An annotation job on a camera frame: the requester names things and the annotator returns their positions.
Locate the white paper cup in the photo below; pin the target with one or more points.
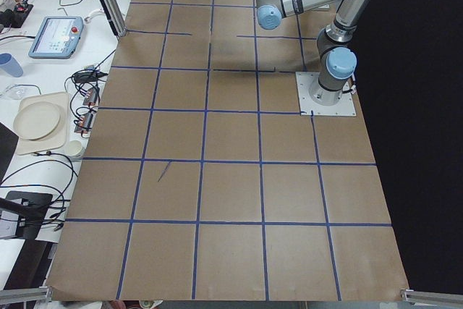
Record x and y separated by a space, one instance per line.
74 150

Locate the blue plastic cup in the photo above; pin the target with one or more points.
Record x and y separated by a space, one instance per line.
10 65

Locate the near teach pendant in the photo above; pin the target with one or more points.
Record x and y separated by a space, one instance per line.
57 38

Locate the beige tray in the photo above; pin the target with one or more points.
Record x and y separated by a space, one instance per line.
59 136

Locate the black tripod base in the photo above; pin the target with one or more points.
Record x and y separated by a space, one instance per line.
23 213

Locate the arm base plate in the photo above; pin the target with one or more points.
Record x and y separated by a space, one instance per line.
316 101

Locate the beige round plate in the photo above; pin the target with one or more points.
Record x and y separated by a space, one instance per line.
36 120

